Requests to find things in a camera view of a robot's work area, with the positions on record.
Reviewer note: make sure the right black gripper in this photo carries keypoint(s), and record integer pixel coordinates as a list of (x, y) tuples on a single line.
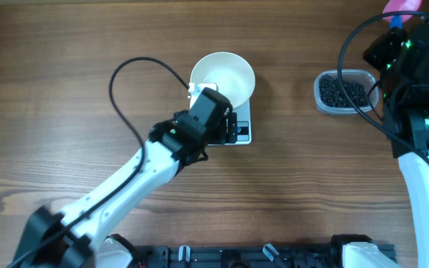
[(380, 52)]

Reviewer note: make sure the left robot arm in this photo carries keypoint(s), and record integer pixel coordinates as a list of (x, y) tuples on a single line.
[(78, 234)]

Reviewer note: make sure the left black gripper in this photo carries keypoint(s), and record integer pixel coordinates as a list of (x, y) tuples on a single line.
[(231, 127)]

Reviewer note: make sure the black beans in container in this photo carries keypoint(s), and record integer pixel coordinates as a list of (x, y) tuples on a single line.
[(332, 95)]

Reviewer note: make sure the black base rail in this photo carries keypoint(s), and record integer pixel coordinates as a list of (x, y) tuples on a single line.
[(297, 256)]

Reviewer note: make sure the clear plastic container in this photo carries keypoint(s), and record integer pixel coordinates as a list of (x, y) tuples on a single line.
[(363, 77)]

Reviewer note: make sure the white bowl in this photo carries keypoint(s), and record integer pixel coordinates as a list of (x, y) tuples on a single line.
[(233, 75)]

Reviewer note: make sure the white digital kitchen scale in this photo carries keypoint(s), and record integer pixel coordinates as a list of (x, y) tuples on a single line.
[(244, 125)]

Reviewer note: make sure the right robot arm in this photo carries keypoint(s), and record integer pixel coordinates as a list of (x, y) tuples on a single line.
[(402, 58)]

